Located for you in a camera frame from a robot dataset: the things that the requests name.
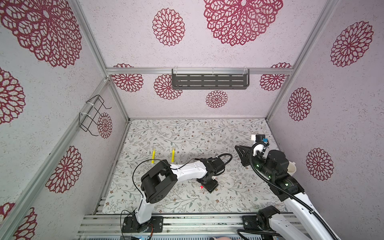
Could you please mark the white mug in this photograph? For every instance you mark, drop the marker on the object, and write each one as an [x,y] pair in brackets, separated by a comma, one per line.
[291,170]

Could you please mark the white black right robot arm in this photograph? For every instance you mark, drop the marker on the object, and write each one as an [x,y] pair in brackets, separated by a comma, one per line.
[270,221]

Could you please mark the yellow highlighter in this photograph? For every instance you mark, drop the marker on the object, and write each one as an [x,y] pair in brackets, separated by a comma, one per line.
[173,156]

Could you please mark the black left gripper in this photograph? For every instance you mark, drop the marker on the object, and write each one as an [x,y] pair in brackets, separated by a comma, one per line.
[211,187]

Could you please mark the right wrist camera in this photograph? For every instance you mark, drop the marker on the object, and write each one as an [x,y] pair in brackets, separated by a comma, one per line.
[260,145]

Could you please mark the dark grey wall shelf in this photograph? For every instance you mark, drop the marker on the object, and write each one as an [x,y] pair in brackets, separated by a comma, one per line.
[210,81]

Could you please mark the black wire wall basket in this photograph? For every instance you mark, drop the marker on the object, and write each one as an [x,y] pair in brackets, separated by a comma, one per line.
[96,121]

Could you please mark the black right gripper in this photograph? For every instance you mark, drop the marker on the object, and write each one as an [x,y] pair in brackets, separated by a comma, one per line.
[245,150]

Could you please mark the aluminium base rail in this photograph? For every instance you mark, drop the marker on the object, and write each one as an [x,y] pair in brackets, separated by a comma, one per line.
[183,213]

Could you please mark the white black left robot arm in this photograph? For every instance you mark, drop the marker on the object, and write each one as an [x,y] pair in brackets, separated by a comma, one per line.
[159,181]

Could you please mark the yellow highlighter pen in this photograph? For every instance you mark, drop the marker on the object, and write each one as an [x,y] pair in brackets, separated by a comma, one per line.
[153,156]

